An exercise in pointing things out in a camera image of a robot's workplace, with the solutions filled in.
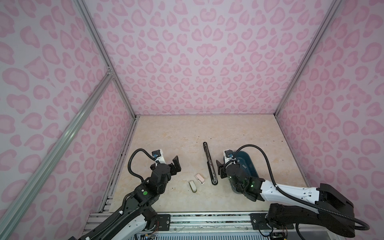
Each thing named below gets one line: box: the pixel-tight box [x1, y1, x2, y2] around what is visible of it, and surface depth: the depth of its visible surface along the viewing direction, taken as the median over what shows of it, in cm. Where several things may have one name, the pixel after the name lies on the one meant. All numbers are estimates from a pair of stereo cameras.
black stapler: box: [203, 142, 218, 186], surface depth 94 cm
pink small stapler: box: [195, 173, 205, 185], surface depth 87 cm
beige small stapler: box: [188, 180, 197, 193], surface depth 84 cm
